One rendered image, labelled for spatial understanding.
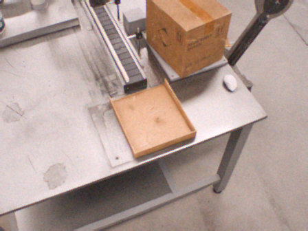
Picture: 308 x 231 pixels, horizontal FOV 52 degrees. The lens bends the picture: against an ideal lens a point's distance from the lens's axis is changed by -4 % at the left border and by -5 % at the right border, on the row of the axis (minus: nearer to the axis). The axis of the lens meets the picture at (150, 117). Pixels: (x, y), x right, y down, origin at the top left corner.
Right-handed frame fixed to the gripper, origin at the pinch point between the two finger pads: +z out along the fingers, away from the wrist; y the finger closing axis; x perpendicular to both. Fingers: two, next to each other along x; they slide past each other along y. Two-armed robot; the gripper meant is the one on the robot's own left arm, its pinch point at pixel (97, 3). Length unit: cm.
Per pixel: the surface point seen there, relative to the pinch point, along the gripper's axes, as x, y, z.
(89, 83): 39.9, 17.4, -19.2
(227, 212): 136, -40, 9
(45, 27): 3.9, 29.0, 5.0
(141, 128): 64, 5, -40
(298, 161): 127, -103, 15
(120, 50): 29.1, -1.2, -16.9
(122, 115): 57, 10, -34
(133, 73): 41.5, -1.4, -27.1
